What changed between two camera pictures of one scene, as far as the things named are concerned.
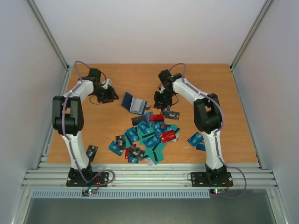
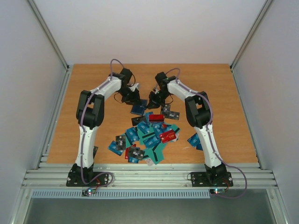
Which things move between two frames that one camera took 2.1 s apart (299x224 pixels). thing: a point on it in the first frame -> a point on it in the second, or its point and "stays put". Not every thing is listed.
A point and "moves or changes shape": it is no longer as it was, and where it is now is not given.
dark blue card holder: (134, 104) moves or changes shape
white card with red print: (149, 162) stays put
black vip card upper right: (170, 115) stays put
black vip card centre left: (121, 142) stays put
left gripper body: (104, 95) -> (129, 97)
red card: (167, 136) stays put
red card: (156, 118) stays put
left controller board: (88, 192) stays put
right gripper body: (161, 100) -> (155, 100)
